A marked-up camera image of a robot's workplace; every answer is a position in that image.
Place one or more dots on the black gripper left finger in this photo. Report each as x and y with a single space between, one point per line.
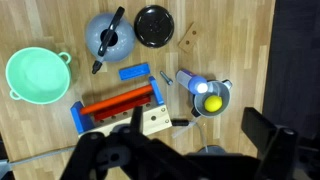
110 156

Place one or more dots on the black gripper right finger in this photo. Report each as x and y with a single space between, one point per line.
276 150

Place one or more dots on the yellow lemon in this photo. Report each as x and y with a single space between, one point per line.
213 103

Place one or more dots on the grey cooking pot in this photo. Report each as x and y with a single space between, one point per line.
220 91

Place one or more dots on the blue rectangular toy block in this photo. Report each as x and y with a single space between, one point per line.
134 71

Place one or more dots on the grey metal bolt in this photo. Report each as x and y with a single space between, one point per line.
166 77

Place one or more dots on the blue bottle with white cap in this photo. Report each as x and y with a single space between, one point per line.
190 80

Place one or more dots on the black round lid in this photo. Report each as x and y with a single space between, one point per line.
154 26

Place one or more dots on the wooden block with two holes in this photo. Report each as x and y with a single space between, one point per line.
189 37

